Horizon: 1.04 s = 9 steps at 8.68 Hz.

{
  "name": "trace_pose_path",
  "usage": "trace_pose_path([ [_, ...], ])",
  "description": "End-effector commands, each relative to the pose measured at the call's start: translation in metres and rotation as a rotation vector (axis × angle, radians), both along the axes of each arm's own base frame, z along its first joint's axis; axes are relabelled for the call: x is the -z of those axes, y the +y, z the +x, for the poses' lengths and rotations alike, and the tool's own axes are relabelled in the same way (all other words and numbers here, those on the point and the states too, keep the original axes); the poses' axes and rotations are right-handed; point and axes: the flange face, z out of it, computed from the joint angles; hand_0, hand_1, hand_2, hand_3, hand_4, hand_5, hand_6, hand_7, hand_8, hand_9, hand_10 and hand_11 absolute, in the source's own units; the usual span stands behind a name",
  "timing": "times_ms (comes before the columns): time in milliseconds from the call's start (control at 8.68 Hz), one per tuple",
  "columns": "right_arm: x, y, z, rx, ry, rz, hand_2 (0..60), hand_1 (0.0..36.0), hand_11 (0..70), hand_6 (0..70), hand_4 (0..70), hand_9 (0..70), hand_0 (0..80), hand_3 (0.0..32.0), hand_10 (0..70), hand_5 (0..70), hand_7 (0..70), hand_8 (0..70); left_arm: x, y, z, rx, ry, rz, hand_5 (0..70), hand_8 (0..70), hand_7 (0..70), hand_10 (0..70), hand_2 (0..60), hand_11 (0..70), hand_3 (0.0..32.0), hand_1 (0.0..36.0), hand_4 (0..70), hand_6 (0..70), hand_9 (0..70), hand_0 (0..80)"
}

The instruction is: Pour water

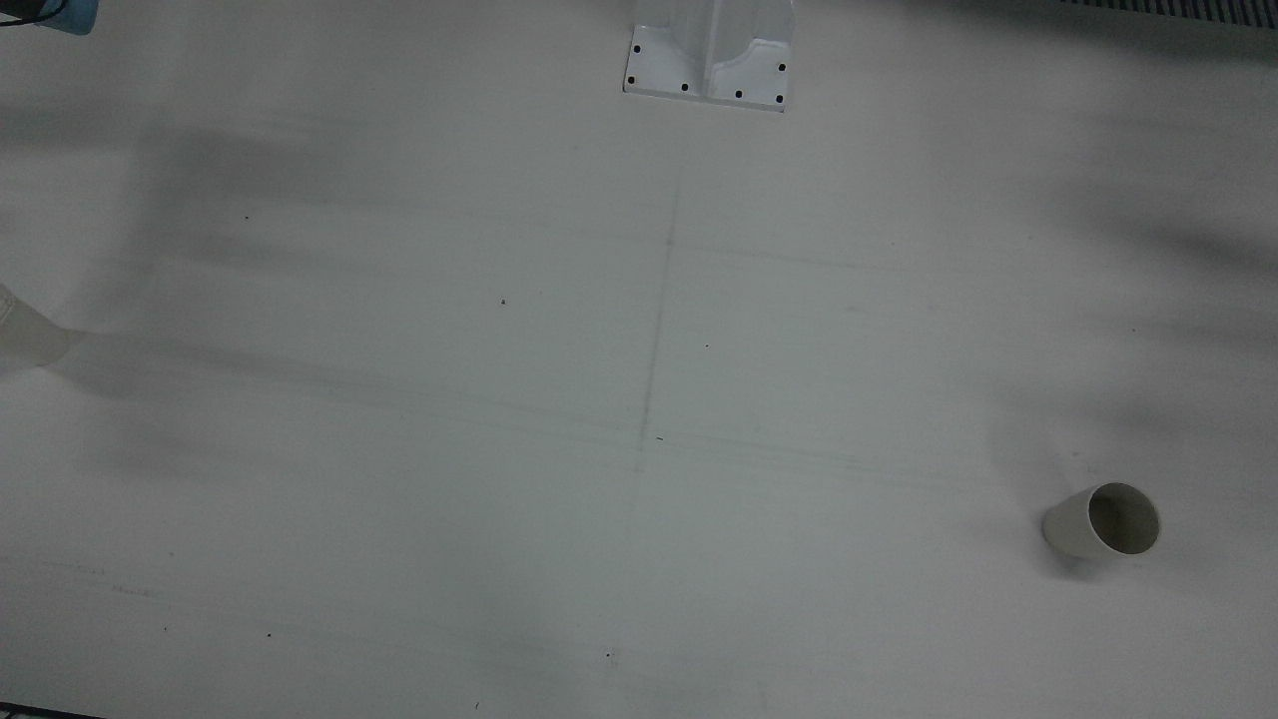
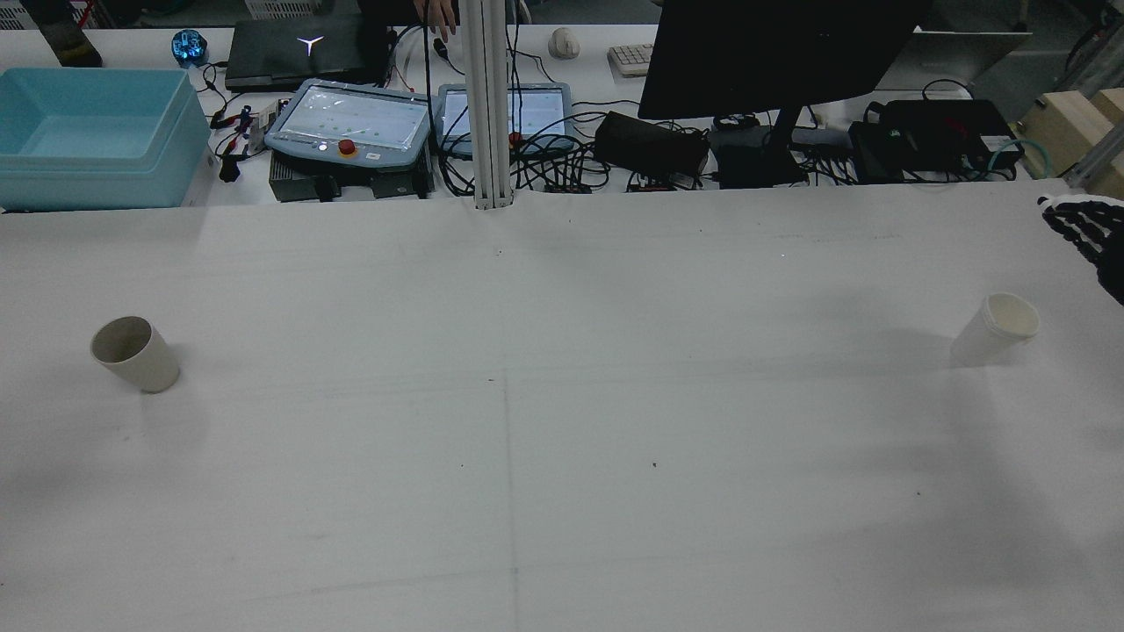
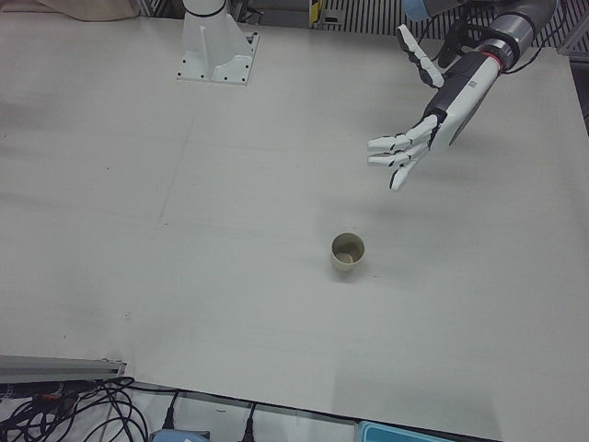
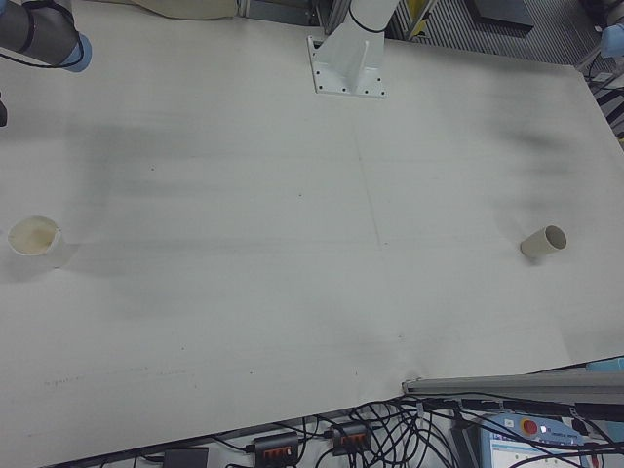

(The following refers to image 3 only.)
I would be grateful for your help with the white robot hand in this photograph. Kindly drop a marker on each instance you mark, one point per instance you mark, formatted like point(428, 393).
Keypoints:
point(460, 96)

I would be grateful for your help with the beige cup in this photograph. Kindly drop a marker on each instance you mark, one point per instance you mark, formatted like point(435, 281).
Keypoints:
point(347, 269)

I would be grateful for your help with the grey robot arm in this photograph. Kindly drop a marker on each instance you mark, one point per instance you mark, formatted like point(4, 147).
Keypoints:
point(520, 23)

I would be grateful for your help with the grey slatted panel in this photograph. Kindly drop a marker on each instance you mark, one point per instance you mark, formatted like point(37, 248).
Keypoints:
point(478, 20)

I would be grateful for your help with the light blue plastic bin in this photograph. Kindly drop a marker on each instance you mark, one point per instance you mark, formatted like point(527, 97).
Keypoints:
point(414, 433)

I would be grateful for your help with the beige cloth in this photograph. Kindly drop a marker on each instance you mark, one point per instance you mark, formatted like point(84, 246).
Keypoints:
point(92, 8)

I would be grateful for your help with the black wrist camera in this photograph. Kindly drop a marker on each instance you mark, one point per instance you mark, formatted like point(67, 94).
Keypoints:
point(448, 46)

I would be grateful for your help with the aluminium frame rail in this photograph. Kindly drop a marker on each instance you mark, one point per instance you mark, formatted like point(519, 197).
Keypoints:
point(575, 46)

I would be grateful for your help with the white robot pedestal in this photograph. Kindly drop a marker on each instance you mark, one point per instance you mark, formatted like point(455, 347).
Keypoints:
point(216, 50)

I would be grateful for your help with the aluminium camera post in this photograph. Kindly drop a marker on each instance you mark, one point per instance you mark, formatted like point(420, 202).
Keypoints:
point(55, 366)

